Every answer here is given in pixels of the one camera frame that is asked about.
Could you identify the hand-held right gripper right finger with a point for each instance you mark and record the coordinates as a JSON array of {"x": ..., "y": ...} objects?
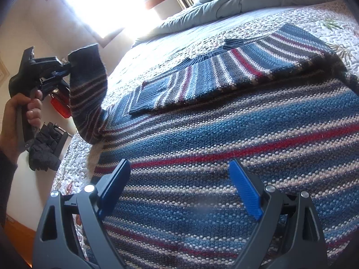
[{"x": 246, "y": 190}]

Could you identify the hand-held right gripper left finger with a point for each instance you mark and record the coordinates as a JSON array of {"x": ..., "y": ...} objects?
[{"x": 115, "y": 185}]

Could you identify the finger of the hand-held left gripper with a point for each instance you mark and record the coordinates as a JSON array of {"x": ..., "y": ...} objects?
[
  {"x": 54, "y": 61},
  {"x": 60, "y": 73}
]

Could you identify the striped knit sweater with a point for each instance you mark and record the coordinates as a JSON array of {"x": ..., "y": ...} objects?
[{"x": 196, "y": 145}]

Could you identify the person's left forearm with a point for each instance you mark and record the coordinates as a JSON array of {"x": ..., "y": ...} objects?
[{"x": 5, "y": 182}]

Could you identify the person's left hand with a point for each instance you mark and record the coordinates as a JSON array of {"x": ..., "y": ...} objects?
[{"x": 11, "y": 129}]

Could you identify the red plastic object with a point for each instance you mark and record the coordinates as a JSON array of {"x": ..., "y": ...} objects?
[{"x": 60, "y": 105}]

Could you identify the black glove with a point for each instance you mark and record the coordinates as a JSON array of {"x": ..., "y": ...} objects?
[{"x": 45, "y": 148}]

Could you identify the pale blue bed sheet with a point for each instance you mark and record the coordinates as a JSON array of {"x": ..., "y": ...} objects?
[{"x": 157, "y": 50}]

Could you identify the floral quilted bedspread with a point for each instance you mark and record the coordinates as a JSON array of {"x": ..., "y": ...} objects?
[{"x": 308, "y": 14}]

